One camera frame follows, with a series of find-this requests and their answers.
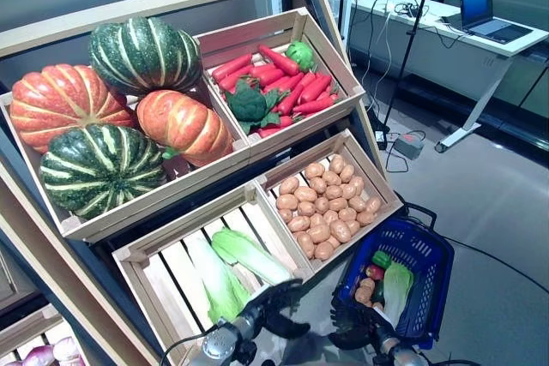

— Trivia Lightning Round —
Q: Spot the open grey laptop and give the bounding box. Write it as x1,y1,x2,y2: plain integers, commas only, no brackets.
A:
441,0,537,45

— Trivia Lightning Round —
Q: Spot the green bell pepper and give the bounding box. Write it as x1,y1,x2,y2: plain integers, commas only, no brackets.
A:
371,249,394,271

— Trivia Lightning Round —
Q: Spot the red carrot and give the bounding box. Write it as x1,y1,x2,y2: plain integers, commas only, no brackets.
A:
211,53,254,84
248,63,278,78
257,44,300,77
277,72,317,117
219,64,256,93
256,68,287,88
298,75,334,105
256,115,294,139
262,75,293,94
292,93,341,116
276,72,306,93
316,85,340,102

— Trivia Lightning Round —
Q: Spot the white cable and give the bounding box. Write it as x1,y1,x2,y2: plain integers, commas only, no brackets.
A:
383,0,395,71

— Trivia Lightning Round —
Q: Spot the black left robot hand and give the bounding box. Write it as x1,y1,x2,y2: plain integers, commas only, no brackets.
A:
238,278,311,339

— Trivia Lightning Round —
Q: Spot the orange striped pumpkin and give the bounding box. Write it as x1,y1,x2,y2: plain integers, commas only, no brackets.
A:
136,89,235,169
9,63,139,155

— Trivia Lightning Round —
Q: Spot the white standing desk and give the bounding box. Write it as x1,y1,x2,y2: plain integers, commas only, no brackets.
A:
350,0,549,153

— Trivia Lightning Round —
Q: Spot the red apple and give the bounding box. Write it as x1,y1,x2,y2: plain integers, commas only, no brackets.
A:
364,263,386,282

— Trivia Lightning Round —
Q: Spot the purple onion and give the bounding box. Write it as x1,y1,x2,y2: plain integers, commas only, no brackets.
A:
52,336,83,363
21,344,56,366

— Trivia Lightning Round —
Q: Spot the black floor cable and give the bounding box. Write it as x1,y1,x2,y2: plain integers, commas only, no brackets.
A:
443,235,549,297

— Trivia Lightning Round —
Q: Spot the grey power adapter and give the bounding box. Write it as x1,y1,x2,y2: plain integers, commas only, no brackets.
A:
392,133,425,161

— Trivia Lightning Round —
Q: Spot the wooden display shelf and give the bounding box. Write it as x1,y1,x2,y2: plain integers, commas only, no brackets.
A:
0,0,404,366

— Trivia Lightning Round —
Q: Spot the large wooden crate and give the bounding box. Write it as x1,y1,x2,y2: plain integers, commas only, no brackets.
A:
0,76,252,243

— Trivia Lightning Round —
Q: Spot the dark green broccoli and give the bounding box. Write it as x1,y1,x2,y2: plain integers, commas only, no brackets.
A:
223,77,282,135

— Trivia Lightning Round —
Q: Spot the black tripod pole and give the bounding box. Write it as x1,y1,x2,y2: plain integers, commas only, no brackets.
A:
383,0,439,138

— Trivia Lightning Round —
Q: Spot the blue plastic shopping basket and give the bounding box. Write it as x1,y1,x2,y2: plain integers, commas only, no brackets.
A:
331,201,455,351

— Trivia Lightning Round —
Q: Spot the napa cabbage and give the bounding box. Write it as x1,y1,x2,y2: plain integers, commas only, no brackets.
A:
183,231,252,325
210,227,293,286
382,261,415,329

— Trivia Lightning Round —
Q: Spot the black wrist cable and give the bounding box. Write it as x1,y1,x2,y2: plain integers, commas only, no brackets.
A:
158,326,220,366

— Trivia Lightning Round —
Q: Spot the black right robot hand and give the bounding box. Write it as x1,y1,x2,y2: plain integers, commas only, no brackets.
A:
328,301,395,352

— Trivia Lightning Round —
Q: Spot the green striped pumpkin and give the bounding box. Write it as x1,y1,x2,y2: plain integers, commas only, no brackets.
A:
38,123,168,221
88,16,203,97

